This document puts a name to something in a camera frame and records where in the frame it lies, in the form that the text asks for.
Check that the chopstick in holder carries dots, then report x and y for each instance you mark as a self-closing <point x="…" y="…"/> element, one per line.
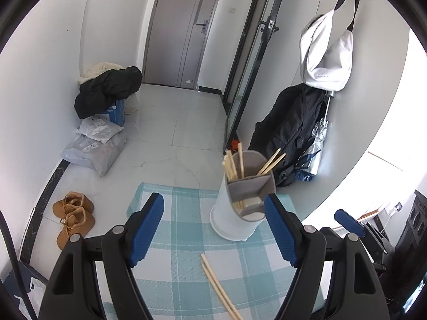
<point x="229" y="154"/>
<point x="229" y="173"/>

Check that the black jacket pile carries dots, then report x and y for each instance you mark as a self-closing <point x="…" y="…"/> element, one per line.
<point x="106" y="90"/>

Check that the white plastic parcel bag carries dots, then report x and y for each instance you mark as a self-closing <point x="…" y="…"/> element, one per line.
<point x="98" y="129"/>

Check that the chopstick on table one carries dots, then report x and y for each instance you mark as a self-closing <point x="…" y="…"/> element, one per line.
<point x="221" y="289"/>

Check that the tan boots pair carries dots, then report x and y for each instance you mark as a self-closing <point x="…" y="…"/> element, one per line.
<point x="75" y="212"/>

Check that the chopstick on table three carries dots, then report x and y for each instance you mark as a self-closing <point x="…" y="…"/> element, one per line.
<point x="269" y="162"/>

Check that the black framed glass door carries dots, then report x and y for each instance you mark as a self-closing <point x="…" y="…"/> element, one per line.
<point x="260" y="25"/>

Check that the silver folded umbrella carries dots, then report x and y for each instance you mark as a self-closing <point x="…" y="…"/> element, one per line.
<point x="306" y="169"/>

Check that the white hanging bag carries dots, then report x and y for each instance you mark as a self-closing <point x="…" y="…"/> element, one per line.
<point x="326" y="66"/>

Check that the white grey utensil holder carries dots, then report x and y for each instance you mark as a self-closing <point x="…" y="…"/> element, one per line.
<point x="238" y="210"/>

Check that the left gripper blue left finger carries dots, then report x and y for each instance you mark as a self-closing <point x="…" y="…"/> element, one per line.
<point x="142" y="226"/>

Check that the grey entrance door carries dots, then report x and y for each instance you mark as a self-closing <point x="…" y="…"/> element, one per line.
<point x="177" y="36"/>

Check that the black backpack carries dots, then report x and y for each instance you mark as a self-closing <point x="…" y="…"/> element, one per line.
<point x="288" y="127"/>

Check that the grey plastic parcel bag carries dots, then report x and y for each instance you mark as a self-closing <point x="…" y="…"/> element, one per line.
<point x="93" y="154"/>

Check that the blue white box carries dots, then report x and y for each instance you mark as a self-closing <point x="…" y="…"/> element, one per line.
<point x="115" y="113"/>

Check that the teal plaid tablecloth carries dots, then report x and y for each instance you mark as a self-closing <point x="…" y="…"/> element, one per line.
<point x="171" y="278"/>

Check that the seen blue finger of the right gripper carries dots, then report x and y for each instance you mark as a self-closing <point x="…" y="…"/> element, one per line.
<point x="350" y="223"/>

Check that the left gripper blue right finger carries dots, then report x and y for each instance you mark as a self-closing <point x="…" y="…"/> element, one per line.
<point x="284" y="230"/>

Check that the chopstick on table two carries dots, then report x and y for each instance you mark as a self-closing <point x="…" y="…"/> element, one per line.
<point x="220" y="296"/>

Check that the chopstick in holder left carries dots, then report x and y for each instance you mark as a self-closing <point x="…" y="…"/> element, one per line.
<point x="229" y="173"/>

